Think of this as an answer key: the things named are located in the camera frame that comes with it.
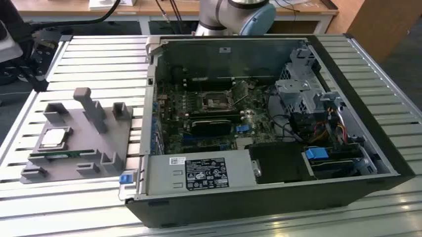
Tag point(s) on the silver CPU with green edge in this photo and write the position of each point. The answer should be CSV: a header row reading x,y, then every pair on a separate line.
x,y
52,138

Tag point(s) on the CPU socket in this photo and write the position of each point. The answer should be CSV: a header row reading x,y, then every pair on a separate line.
x,y
218,101

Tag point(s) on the white box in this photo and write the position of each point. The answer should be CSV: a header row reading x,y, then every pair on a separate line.
x,y
108,5

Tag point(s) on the gray plastic parts rack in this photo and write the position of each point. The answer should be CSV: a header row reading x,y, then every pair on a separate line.
x,y
82,138

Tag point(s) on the green RAM stick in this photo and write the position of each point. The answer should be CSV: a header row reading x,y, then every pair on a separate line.
x,y
59,155

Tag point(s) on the green motherboard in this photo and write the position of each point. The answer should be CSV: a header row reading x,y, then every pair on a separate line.
x,y
174,118

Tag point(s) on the blue case latch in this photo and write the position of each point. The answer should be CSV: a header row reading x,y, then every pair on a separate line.
x,y
126,179

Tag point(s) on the silver power supply with label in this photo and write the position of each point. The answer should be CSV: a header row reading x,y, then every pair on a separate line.
x,y
158,172

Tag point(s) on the black graphics card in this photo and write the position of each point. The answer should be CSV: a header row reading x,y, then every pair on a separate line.
x,y
211,127

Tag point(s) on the thin metal locking lever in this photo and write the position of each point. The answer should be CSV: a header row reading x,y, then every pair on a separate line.
x,y
242,100

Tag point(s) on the blue motherboard connector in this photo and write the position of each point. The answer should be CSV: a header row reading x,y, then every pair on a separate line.
x,y
243,129

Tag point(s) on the small silver heat sink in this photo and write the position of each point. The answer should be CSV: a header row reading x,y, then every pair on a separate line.
x,y
245,143

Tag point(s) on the silver metal drive cage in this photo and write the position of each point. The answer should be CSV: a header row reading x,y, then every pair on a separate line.
x,y
297,93

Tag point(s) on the black disk bay cover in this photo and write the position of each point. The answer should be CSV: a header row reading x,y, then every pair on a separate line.
x,y
279,163

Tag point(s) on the black open PC case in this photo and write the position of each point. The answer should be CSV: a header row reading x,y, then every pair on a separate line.
x,y
263,209

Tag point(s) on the blue disk carrier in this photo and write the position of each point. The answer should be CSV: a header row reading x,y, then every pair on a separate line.
x,y
317,153

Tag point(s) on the brown wooden cabinet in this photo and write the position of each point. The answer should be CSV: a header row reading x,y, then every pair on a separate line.
x,y
385,27

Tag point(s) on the wooden desk with white frame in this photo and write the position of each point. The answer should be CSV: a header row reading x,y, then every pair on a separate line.
x,y
66,11

